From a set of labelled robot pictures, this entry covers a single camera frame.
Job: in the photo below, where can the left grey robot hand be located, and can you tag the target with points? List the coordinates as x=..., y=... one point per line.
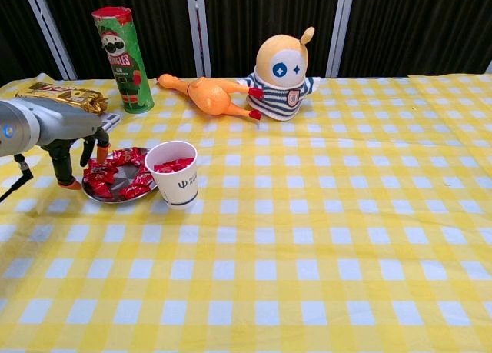
x=69, y=124

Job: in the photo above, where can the red candy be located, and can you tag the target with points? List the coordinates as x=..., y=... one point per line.
x=100, y=189
x=182, y=162
x=163, y=168
x=98, y=169
x=128, y=155
x=132, y=190
x=144, y=173

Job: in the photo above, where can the gold foil snack packet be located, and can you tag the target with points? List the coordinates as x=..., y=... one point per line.
x=77, y=97

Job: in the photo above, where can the white flat tray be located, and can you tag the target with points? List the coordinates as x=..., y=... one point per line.
x=111, y=121

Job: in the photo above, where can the round metal plate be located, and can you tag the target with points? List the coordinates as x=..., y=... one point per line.
x=123, y=175

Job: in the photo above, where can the green red Pringles can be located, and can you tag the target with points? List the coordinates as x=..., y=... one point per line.
x=123, y=60

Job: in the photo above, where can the black pleated curtain panel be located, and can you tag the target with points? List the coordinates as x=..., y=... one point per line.
x=415, y=30
x=246, y=14
x=15, y=30
x=161, y=30

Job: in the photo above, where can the white paper cup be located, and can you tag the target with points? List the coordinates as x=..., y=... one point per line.
x=180, y=187

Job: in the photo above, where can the orange rubber chicken toy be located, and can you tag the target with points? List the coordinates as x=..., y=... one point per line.
x=209, y=97

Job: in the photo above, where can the yellow plush striped sweater toy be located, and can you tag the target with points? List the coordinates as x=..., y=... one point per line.
x=276, y=95

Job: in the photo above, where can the yellow white checkered tablecloth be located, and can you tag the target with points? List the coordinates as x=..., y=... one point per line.
x=307, y=234

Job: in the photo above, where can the white frame post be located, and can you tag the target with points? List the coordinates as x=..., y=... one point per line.
x=198, y=30
x=340, y=30
x=46, y=22
x=489, y=67

